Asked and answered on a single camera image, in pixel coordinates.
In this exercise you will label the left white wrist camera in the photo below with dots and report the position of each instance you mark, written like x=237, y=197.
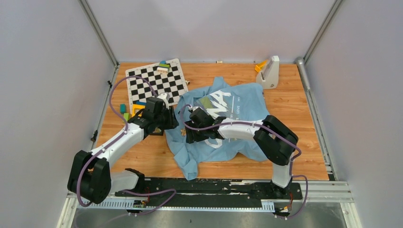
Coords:
x=165, y=97

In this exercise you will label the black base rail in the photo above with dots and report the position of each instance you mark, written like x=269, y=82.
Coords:
x=213, y=193

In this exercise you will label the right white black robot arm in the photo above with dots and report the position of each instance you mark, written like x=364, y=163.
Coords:
x=277, y=142

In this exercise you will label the white wedge stand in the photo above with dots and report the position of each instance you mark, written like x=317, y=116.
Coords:
x=268, y=77

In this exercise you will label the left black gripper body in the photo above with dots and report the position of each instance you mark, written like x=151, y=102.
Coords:
x=166, y=119

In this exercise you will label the light blue printed t-shirt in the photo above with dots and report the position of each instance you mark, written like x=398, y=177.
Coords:
x=238, y=104

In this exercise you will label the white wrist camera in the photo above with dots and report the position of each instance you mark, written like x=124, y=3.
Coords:
x=165, y=97
x=192, y=109

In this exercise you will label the blue toy block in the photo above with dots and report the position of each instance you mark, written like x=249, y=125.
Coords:
x=140, y=103

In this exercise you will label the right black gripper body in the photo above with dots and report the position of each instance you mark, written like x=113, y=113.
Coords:
x=197, y=135

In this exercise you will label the left black square frame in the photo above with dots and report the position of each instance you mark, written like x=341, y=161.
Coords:
x=157, y=132

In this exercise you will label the green toy block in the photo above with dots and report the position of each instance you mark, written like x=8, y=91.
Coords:
x=126, y=116

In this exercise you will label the orange plastic piece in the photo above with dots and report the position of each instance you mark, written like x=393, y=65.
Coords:
x=258, y=67

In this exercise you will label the yellow triangle toy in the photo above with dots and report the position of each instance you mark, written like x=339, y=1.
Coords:
x=136, y=108

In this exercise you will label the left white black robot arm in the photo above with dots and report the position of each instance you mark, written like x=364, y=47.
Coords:
x=91, y=176

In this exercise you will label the teal toy block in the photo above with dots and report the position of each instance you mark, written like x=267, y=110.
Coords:
x=122, y=108

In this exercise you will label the stacked toy blocks on checkerboard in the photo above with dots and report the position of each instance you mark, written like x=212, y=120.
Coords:
x=163, y=67

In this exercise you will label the black white checkerboard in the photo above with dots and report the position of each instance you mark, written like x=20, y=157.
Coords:
x=172, y=83

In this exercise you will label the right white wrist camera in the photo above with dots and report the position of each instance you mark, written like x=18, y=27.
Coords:
x=192, y=109

